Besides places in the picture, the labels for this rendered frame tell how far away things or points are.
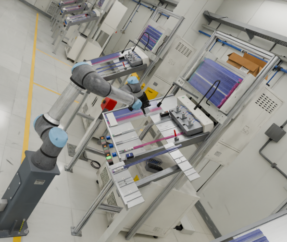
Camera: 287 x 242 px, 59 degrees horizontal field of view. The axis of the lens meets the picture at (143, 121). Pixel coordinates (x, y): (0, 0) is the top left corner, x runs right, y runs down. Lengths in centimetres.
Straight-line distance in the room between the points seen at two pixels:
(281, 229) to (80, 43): 557
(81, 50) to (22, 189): 489
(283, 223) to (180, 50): 231
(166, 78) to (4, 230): 236
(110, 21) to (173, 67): 325
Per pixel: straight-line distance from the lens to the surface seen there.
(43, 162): 163
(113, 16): 628
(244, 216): 340
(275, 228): 152
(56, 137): 155
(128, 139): 202
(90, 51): 636
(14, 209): 186
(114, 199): 238
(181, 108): 219
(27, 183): 170
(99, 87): 148
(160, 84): 332
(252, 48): 216
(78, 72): 155
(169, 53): 321
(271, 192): 328
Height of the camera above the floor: 153
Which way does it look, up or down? 16 degrees down
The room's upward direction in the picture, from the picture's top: 35 degrees clockwise
